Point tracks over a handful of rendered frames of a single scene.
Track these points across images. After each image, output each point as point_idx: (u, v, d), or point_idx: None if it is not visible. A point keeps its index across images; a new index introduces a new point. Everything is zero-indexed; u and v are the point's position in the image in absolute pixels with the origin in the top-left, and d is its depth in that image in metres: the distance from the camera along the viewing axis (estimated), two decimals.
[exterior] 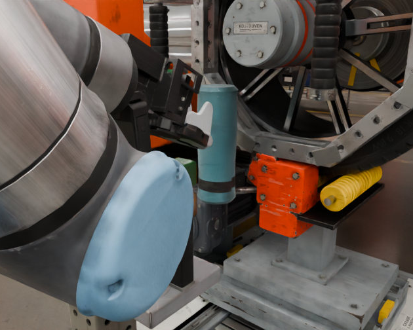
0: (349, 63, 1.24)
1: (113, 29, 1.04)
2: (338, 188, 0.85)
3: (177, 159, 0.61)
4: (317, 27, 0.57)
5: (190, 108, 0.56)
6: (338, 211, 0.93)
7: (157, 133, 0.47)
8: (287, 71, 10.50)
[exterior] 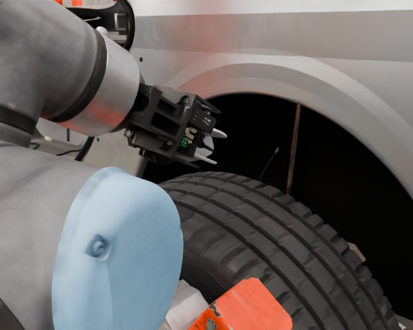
0: None
1: None
2: None
3: None
4: None
5: (222, 137, 0.52)
6: None
7: None
8: None
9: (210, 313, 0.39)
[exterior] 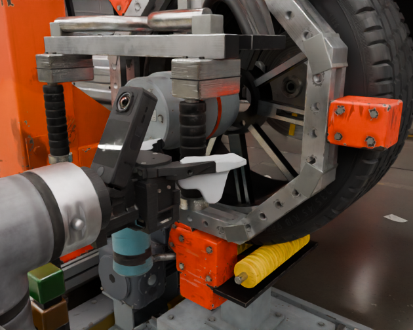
0: (290, 112, 1.21)
1: (35, 88, 1.01)
2: (249, 266, 0.82)
3: (44, 266, 0.58)
4: (181, 136, 0.54)
5: (218, 196, 0.51)
6: None
7: None
8: None
9: None
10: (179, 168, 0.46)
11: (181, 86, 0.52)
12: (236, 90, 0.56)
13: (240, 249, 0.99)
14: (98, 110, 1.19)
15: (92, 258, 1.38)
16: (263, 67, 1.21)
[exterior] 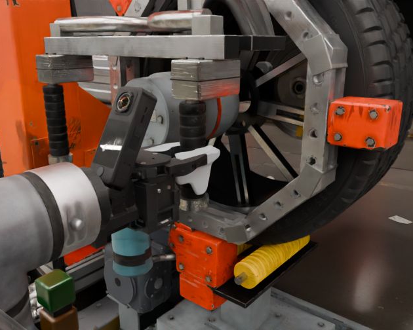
0: (297, 114, 1.20)
1: (40, 89, 0.99)
2: (249, 266, 0.82)
3: (54, 274, 0.57)
4: (181, 137, 0.54)
5: (204, 186, 0.54)
6: None
7: None
8: None
9: None
10: (186, 164, 0.47)
11: (181, 86, 0.52)
12: (236, 90, 0.56)
13: (240, 249, 0.99)
14: (103, 111, 1.18)
15: (96, 261, 1.36)
16: (271, 67, 1.20)
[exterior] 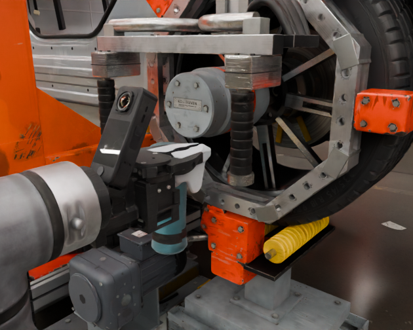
0: None
1: None
2: (278, 243, 0.91)
3: None
4: (233, 122, 0.63)
5: (198, 184, 0.55)
6: None
7: None
8: None
9: None
10: (187, 162, 0.48)
11: (235, 78, 0.61)
12: (278, 82, 0.65)
13: (265, 231, 1.08)
14: (68, 115, 1.10)
15: (65, 274, 1.28)
16: None
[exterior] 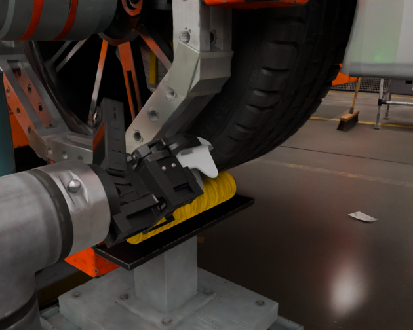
0: (148, 48, 0.77)
1: None
2: None
3: None
4: None
5: (214, 171, 0.53)
6: (156, 241, 0.68)
7: None
8: None
9: None
10: (176, 135, 0.48)
11: None
12: None
13: None
14: None
15: None
16: None
